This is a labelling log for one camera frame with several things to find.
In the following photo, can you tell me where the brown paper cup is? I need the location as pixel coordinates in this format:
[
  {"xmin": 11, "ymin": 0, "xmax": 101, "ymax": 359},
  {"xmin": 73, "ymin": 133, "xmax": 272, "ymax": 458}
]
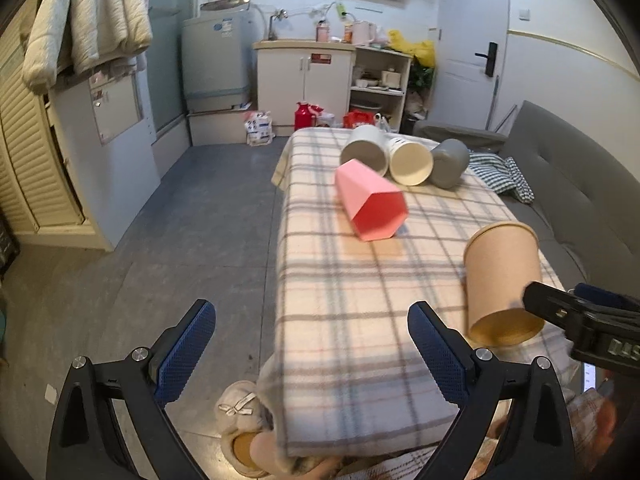
[{"xmin": 463, "ymin": 221, "xmax": 544, "ymax": 347}]

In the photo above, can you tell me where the grey plastic cup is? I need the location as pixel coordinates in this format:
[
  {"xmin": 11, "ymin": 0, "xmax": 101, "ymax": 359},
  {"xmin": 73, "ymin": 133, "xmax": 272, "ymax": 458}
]
[{"xmin": 428, "ymin": 139, "xmax": 470, "ymax": 190}]

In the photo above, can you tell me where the cream printed paper cup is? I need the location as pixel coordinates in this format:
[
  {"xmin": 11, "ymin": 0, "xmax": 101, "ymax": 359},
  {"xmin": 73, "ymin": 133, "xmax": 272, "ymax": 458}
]
[{"xmin": 387, "ymin": 136, "xmax": 434, "ymax": 186}]

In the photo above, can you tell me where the pink hexagonal cup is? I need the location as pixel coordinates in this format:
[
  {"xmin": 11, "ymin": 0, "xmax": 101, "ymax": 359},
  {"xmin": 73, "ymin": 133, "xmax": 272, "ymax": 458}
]
[{"xmin": 334, "ymin": 159, "xmax": 408, "ymax": 242}]

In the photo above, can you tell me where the white plastic cup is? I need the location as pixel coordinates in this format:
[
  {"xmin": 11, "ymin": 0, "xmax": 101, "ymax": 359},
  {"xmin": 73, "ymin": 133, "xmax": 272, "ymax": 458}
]
[{"xmin": 340, "ymin": 125, "xmax": 388, "ymax": 177}]

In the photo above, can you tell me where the grey sofa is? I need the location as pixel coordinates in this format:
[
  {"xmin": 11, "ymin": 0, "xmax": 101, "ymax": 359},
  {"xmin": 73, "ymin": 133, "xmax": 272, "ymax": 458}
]
[{"xmin": 412, "ymin": 102, "xmax": 639, "ymax": 297}]

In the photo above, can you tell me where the green checkered cloth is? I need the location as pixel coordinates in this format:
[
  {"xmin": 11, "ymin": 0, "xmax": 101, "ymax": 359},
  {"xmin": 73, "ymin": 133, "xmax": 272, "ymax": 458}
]
[{"xmin": 469, "ymin": 152, "xmax": 535, "ymax": 205}]

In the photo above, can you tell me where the beige fluffy slipper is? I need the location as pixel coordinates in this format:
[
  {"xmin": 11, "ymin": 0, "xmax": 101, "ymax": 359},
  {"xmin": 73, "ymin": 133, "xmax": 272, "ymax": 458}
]
[{"xmin": 215, "ymin": 380, "xmax": 272, "ymax": 479}]

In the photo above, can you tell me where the plaid table blanket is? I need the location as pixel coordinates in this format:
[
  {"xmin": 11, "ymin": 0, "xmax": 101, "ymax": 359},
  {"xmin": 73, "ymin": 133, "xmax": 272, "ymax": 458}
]
[{"xmin": 257, "ymin": 126, "xmax": 584, "ymax": 461}]

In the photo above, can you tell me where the louvered closet door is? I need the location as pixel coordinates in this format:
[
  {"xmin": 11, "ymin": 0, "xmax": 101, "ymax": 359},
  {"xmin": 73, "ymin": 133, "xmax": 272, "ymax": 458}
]
[{"xmin": 1, "ymin": 3, "xmax": 85, "ymax": 233}]

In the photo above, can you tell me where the white entrance door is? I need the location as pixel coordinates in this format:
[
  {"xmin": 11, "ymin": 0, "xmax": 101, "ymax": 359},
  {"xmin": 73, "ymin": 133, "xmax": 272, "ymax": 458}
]
[{"xmin": 427, "ymin": 0, "xmax": 509, "ymax": 129}]

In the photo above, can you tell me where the yellow plastic bag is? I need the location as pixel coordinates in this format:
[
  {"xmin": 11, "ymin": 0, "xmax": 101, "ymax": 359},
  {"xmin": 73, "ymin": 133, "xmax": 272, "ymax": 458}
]
[{"xmin": 387, "ymin": 29, "xmax": 436, "ymax": 68}]

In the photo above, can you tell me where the red shopping bag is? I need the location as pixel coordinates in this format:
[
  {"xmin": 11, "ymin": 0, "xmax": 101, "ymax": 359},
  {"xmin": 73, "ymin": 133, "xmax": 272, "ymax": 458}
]
[{"xmin": 343, "ymin": 110, "xmax": 376, "ymax": 129}]

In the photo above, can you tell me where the open white shelf unit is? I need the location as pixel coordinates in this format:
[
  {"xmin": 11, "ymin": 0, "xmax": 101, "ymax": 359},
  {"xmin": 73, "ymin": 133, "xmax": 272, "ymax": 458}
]
[{"xmin": 349, "ymin": 46, "xmax": 412, "ymax": 132}]

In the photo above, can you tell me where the red thermos flask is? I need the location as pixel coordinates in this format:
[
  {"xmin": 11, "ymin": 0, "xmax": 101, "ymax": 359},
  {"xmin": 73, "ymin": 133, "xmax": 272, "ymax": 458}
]
[{"xmin": 294, "ymin": 101, "xmax": 316, "ymax": 131}]

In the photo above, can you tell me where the pink electric kettle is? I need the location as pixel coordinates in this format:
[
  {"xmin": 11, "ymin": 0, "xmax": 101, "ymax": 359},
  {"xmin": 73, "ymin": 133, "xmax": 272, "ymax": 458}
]
[{"xmin": 352, "ymin": 21, "xmax": 376, "ymax": 47}]

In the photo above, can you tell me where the white printed package bag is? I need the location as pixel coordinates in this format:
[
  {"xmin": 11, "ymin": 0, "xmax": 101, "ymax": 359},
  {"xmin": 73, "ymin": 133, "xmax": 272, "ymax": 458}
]
[{"xmin": 244, "ymin": 110, "xmax": 274, "ymax": 146}]

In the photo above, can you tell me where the white sink cabinet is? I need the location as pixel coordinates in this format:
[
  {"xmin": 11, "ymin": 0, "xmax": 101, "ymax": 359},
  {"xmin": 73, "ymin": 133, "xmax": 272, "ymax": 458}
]
[{"xmin": 253, "ymin": 40, "xmax": 356, "ymax": 136}]

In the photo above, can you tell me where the white washing machine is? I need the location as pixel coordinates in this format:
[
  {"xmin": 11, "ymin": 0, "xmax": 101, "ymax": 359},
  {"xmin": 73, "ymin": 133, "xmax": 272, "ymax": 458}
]
[{"xmin": 181, "ymin": 6, "xmax": 254, "ymax": 114}]

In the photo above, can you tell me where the white puffer jacket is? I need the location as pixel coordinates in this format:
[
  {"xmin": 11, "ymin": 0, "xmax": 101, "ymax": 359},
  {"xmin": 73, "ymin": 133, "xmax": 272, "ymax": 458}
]
[{"xmin": 23, "ymin": 0, "xmax": 153, "ymax": 94}]

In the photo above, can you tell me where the black door handle lock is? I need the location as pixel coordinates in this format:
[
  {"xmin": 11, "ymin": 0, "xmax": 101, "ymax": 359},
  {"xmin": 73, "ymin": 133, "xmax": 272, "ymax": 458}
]
[{"xmin": 474, "ymin": 41, "xmax": 498, "ymax": 78}]

